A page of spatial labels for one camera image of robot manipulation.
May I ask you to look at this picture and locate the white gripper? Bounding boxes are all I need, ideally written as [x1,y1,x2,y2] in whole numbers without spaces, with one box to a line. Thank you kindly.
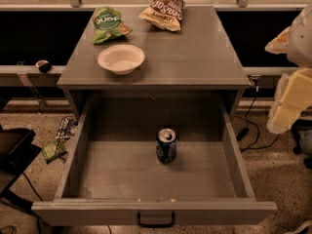
[264,27,312,135]

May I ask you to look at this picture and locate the blue pepsi can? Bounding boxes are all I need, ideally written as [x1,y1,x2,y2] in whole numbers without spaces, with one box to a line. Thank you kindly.
[156,128,176,164]

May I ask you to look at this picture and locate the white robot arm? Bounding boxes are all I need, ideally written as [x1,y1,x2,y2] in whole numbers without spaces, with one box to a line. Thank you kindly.
[265,4,312,135]

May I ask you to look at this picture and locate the grey cabinet counter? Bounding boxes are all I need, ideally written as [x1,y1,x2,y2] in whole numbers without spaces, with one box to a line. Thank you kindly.
[58,6,250,115]

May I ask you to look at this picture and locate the open grey top drawer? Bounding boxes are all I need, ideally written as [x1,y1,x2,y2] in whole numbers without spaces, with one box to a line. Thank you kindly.
[32,95,277,226]

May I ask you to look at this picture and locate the black stand with wheels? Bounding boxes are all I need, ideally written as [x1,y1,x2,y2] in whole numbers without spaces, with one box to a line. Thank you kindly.
[291,119,312,170]

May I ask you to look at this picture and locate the brown chip bag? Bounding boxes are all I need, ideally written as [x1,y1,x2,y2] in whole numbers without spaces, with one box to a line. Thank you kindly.
[138,0,184,32]

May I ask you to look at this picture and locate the white sneaker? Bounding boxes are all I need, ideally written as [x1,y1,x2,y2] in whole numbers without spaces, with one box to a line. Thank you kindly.
[285,220,312,234]

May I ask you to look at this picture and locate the white paper bowl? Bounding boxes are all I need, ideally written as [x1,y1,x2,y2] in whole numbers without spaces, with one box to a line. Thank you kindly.
[97,45,145,75]

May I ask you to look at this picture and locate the green chip bag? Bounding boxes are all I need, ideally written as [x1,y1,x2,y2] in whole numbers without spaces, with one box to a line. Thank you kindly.
[92,7,133,45]

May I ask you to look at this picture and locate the blue white packet on floor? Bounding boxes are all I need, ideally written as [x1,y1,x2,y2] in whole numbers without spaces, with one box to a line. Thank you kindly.
[56,116,77,139]

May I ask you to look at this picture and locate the black round tape measure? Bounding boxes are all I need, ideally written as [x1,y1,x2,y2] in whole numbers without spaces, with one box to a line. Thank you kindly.
[35,59,52,73]

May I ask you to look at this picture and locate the small green bag on floor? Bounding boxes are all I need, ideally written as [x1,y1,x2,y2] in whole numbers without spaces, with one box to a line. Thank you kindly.
[41,138,67,164]

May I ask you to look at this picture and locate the black chair at left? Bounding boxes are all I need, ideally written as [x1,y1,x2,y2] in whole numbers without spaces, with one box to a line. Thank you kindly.
[0,128,41,215]

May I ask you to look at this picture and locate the black power adapter cable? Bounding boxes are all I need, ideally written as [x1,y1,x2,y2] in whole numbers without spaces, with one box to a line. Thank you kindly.
[231,75,281,154]

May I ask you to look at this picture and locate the black drawer handle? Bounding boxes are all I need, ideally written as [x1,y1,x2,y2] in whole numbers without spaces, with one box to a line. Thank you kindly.
[136,213,176,228]

